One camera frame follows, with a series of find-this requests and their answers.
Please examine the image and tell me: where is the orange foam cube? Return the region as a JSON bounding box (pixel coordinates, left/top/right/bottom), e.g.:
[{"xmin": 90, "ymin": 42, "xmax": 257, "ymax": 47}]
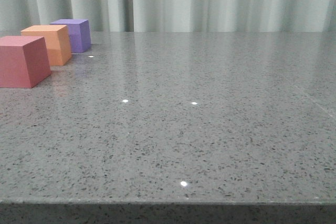
[{"xmin": 20, "ymin": 25, "xmax": 71, "ymax": 66}]

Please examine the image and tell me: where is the purple foam cube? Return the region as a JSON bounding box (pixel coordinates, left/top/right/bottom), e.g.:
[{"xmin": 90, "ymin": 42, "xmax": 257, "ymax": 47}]
[{"xmin": 50, "ymin": 19, "xmax": 91, "ymax": 53}]

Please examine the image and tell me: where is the pale green curtain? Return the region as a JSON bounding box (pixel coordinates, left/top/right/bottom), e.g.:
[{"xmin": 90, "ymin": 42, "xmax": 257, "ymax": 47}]
[{"xmin": 1, "ymin": 0, "xmax": 335, "ymax": 32}]

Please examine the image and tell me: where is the pink foam cube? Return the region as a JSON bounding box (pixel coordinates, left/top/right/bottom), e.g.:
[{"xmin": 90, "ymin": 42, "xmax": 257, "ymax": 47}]
[{"xmin": 1, "ymin": 36, "xmax": 51, "ymax": 88}]

